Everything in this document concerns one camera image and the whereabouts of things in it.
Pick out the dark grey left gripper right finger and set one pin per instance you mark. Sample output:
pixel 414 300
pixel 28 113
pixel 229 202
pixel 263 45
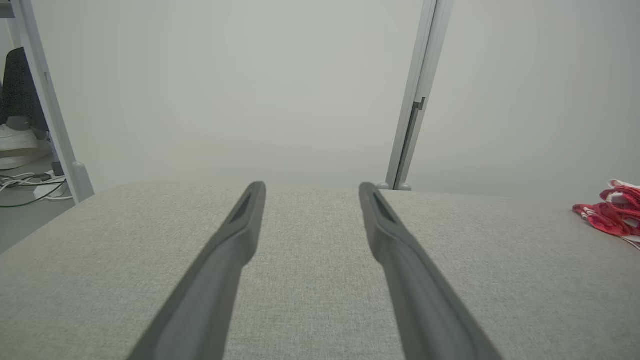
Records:
pixel 425 305

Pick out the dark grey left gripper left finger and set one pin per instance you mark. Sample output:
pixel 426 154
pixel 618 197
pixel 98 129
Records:
pixel 210 290

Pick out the red shorts with white stripes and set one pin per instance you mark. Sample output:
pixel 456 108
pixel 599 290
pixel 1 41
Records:
pixel 612 215

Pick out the white shoe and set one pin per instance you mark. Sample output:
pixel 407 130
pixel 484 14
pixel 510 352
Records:
pixel 20 147

